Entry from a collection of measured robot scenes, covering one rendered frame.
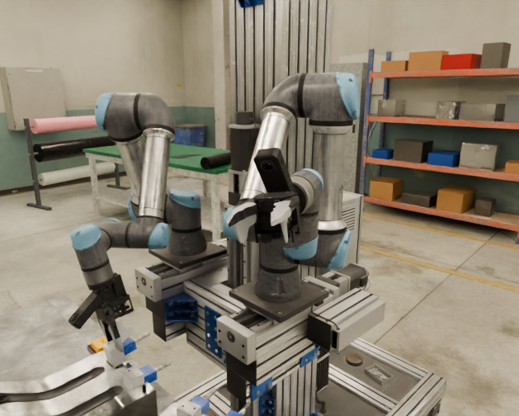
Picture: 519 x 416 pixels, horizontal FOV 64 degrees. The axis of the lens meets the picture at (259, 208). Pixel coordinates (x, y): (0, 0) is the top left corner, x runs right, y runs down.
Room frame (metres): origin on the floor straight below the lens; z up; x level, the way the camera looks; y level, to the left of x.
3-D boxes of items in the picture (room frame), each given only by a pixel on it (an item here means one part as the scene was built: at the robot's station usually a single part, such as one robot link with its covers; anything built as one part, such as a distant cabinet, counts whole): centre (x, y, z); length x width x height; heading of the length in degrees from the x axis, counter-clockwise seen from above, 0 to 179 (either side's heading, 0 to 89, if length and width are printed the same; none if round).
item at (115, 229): (1.14, 0.43, 1.23); 0.11 x 0.11 x 0.08; 85
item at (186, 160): (5.06, 1.02, 0.51); 2.40 x 1.13 x 1.02; 51
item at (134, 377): (0.98, 0.30, 0.89); 0.13 x 0.05 x 0.05; 133
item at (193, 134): (8.58, 1.45, 0.48); 0.64 x 0.54 x 0.97; 53
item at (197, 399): (0.90, 0.15, 0.86); 0.13 x 0.05 x 0.05; 151
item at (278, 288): (1.17, -0.06, 1.09); 0.15 x 0.15 x 0.10
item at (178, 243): (1.53, 0.28, 1.09); 0.15 x 0.15 x 0.10
